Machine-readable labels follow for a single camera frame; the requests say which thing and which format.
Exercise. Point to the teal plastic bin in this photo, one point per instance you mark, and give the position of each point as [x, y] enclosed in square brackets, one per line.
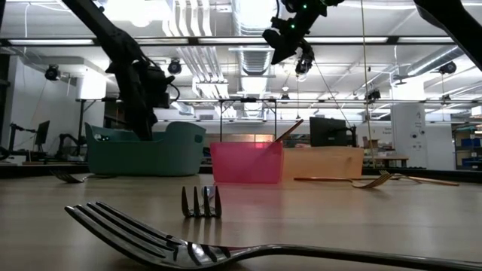
[158, 158]

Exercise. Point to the wooden chopstick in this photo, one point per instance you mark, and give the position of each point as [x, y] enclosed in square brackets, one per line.
[433, 181]

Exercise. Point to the white hanging box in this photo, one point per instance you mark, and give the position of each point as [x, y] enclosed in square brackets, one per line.
[92, 86]

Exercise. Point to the pink plastic bin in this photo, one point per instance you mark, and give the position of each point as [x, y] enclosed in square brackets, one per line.
[244, 165]

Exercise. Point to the cardboard box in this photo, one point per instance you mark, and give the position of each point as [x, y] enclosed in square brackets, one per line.
[371, 143]

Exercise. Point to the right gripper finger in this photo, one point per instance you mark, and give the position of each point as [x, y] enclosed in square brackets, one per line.
[273, 43]
[285, 49]

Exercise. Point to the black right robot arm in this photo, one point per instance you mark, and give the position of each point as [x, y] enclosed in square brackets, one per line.
[452, 22]

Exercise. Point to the silver ceiling duct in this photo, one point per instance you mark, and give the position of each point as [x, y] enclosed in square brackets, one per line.
[256, 22]

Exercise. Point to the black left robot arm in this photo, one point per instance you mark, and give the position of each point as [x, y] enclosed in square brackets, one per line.
[101, 30]

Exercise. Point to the white pillar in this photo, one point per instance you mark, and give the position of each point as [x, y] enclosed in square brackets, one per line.
[408, 143]

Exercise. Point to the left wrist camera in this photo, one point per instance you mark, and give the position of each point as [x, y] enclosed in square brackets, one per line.
[160, 88]

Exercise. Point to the small black monitor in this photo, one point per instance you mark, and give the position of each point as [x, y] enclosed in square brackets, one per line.
[42, 132]

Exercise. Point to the black ceiling spotlight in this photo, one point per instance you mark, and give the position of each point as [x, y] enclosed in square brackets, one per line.
[373, 95]
[174, 67]
[52, 73]
[447, 67]
[303, 67]

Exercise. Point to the shelf with blue bins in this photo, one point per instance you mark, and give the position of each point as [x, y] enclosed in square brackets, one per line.
[468, 143]

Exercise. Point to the large black monitor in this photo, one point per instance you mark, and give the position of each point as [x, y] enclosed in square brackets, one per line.
[327, 131]

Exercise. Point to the silver metal fork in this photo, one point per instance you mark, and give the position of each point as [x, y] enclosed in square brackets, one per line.
[71, 179]
[211, 259]

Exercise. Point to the black aluminium table frame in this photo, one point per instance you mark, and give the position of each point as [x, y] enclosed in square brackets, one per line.
[22, 170]

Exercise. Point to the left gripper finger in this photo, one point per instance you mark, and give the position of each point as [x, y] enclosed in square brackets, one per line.
[151, 122]
[140, 126]

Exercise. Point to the black overhead light bar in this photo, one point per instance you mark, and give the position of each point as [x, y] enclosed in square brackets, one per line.
[194, 41]

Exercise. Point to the orange plastic bin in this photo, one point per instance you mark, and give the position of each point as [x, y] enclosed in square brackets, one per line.
[324, 163]

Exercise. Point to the background work table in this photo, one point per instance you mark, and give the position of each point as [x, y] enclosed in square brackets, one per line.
[384, 160]

